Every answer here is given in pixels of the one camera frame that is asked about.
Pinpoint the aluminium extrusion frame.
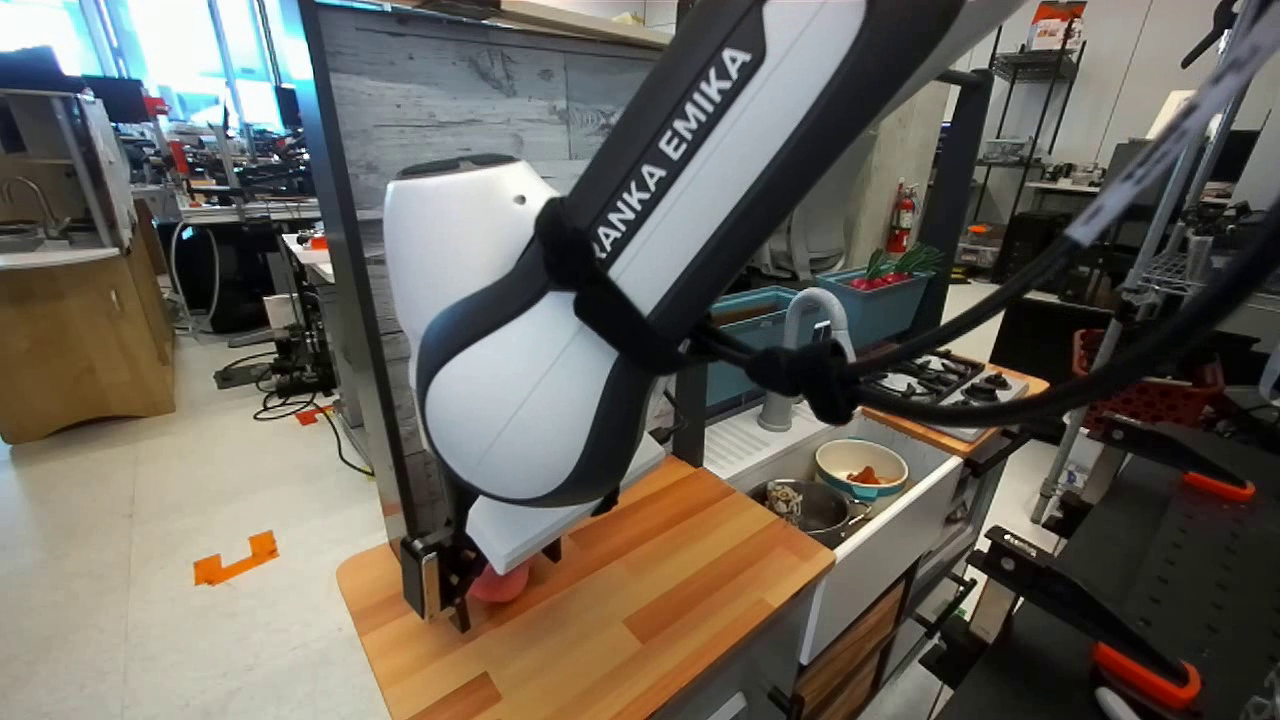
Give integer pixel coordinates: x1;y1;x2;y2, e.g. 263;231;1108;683
1032;132;1235;526

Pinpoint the black table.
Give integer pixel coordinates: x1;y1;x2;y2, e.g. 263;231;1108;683
934;586;1280;720

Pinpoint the orange black bar clamp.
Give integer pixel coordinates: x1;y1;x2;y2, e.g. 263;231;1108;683
976;526;1208;716
1083;411;1261;508

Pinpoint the black wire shelf rack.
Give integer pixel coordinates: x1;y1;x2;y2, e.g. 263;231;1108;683
976;35;1092;246

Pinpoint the pink bunny toy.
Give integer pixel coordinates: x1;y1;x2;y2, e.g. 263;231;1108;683
473;563;541;611

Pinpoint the grey toy stove top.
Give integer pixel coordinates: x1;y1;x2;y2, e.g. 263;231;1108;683
853;347;1055;466

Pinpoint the black frame post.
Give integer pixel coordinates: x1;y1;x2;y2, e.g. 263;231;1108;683
918;66;996;333

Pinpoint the white bowl blue rim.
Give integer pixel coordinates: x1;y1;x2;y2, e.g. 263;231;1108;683
813;437;918;508

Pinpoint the grey wood backsplash panel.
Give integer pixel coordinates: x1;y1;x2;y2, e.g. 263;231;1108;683
298;0;684;539

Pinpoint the wooden countertop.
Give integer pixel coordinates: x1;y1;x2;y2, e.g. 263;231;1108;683
331;452;838;720

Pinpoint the black perforated board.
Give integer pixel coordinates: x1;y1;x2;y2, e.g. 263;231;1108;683
1052;445;1280;720

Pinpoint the thick black cable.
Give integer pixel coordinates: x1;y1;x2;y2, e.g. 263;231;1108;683
663;198;1280;434
853;0;1280;373

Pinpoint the red fire extinguisher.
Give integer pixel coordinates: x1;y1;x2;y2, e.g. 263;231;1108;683
885;178;925;257

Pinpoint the shiny metal pot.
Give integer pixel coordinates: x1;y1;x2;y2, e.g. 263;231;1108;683
761;478;857;549

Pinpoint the white toy faucet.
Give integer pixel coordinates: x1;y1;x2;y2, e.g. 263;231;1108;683
758;283;860;434

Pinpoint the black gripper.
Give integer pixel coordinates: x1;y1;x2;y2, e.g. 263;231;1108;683
397;527;482;631

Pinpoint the wooden cupboard door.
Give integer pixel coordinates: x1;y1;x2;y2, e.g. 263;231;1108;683
791;563;925;720

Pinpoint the wooden cabinet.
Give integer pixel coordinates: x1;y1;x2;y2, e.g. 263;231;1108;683
0;218;183;449

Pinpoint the white toy sink basin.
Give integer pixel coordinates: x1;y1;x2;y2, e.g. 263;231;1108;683
723;422;972;673

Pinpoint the cluttered workbench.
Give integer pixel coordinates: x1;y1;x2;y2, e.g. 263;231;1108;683
131;117;331;338

